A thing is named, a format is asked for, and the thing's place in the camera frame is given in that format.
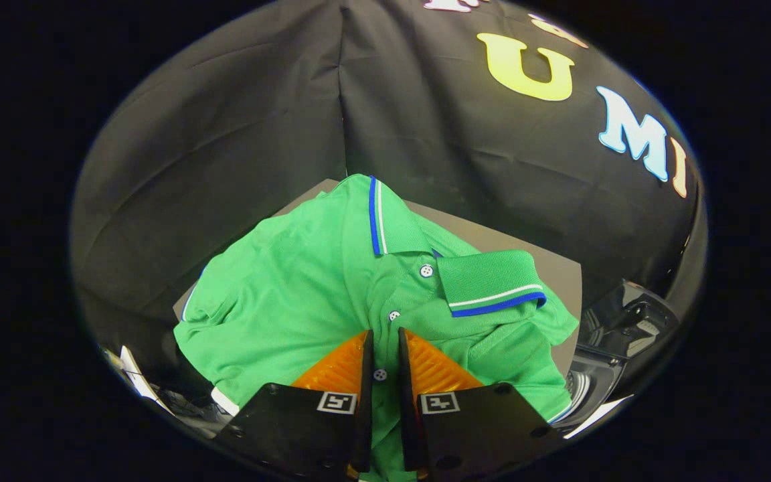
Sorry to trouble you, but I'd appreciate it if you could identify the green polo shirt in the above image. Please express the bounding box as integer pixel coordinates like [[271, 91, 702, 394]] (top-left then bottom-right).
[[173, 174, 580, 482]]

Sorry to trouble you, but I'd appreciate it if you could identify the black backdrop cloth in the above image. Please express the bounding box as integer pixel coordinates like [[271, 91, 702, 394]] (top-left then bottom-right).
[[70, 0, 704, 349]]

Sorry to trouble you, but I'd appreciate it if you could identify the dark grey cabinet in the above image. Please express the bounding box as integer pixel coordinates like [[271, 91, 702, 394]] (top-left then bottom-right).
[[173, 177, 584, 376]]

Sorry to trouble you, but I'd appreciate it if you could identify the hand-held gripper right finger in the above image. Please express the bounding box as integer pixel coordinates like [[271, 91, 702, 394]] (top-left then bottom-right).
[[398, 327, 564, 479]]

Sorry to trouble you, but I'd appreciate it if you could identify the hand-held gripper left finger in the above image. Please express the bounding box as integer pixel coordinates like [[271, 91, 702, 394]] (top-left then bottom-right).
[[215, 329, 375, 479]]

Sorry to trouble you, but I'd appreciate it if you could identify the dark washing machine lid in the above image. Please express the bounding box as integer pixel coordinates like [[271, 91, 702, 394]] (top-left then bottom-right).
[[583, 281, 682, 366]]

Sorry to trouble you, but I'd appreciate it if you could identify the white sheet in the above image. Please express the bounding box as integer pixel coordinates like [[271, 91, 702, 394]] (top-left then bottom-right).
[[120, 345, 173, 416]]

